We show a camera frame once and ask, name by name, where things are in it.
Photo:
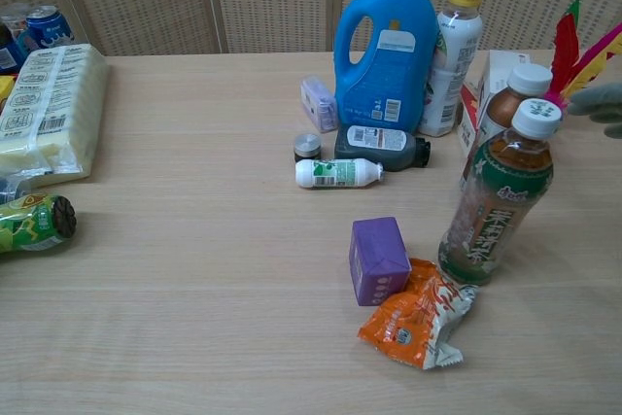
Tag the yellow packet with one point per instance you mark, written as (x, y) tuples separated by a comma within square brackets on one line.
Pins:
[(4, 89)]

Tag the purple box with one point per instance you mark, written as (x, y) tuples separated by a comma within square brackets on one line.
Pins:
[(376, 259)]

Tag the white and red carton box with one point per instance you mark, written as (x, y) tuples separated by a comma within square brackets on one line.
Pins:
[(495, 70)]

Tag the small jar silver lid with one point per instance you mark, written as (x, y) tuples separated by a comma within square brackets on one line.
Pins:
[(307, 145)]

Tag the blue soda can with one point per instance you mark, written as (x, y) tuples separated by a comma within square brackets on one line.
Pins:
[(46, 28)]

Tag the orange snack packet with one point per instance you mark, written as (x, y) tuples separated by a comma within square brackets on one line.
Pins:
[(413, 322)]

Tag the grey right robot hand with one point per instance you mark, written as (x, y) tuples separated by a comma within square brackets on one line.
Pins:
[(600, 104)]

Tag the green label tea bottle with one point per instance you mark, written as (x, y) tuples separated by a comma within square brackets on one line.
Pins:
[(500, 191)]

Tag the white bottle yellow cap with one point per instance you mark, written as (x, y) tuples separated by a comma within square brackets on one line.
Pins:
[(459, 45)]

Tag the brown tea bottle white cap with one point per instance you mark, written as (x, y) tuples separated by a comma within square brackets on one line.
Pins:
[(503, 109)]

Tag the lavender small pack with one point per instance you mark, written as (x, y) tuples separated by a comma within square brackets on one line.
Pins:
[(316, 101)]

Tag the clear plastic wrapped item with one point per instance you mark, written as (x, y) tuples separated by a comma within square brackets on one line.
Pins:
[(12, 186)]

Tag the green lying can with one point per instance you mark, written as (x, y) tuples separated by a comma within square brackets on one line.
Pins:
[(34, 223)]

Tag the dark grey bottle black cap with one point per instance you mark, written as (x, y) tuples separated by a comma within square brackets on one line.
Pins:
[(374, 145)]

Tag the small white yogurt bottle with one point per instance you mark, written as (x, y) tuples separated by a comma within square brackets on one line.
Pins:
[(335, 173)]

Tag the pack of yellow sponges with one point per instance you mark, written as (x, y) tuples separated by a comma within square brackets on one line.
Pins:
[(53, 104)]

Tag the colourful feather shuttlecock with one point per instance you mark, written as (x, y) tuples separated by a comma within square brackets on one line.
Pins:
[(566, 45)]

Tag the blue detergent jug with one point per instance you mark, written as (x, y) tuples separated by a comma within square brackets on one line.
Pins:
[(389, 70)]

